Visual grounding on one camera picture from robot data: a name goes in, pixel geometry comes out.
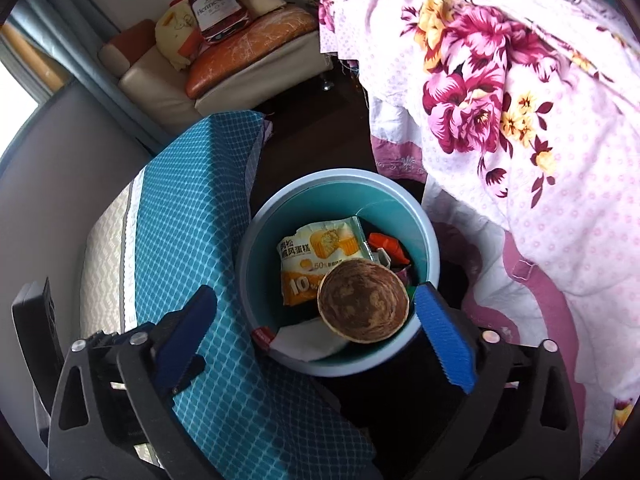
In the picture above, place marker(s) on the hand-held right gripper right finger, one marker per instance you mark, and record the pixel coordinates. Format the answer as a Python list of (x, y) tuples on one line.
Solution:
[(445, 340)]

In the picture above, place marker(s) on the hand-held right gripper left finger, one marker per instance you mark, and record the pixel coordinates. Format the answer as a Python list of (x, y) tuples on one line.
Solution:
[(182, 340)]

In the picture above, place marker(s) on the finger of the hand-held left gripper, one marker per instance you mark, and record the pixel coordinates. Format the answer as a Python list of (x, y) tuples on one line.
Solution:
[(142, 329)]

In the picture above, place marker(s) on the brown stained paper cup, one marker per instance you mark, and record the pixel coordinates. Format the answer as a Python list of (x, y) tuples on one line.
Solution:
[(360, 300)]

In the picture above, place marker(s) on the red orange packet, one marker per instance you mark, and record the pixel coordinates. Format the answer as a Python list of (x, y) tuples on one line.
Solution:
[(387, 247)]

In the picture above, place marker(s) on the yellow white tissue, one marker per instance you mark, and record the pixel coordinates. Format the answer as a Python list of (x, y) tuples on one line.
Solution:
[(310, 342)]

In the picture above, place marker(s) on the orange snack packet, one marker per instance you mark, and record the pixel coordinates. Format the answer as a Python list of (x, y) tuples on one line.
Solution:
[(305, 280)]

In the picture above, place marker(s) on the teal round waste bin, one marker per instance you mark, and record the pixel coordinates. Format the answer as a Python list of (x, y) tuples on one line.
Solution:
[(280, 217)]

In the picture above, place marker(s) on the pink embroidered bedsheet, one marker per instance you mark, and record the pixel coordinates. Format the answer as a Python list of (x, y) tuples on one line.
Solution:
[(530, 280)]

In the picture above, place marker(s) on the teal patterned tablecloth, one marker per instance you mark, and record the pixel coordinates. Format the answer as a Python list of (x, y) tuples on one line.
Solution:
[(200, 210)]

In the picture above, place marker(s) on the cream leather sofa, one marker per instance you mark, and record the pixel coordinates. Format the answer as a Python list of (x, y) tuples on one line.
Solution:
[(150, 90)]

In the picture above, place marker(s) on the floral white blanket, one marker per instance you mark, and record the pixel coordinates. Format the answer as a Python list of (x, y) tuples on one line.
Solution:
[(500, 60)]

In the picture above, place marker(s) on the grey blue curtain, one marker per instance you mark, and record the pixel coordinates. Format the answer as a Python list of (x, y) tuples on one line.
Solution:
[(75, 50)]

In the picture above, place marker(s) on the yellow cartoon pillow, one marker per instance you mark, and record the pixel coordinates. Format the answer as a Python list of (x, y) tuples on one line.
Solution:
[(175, 35)]

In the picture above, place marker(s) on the orange seat cushion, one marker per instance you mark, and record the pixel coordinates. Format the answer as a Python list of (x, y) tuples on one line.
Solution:
[(250, 35)]

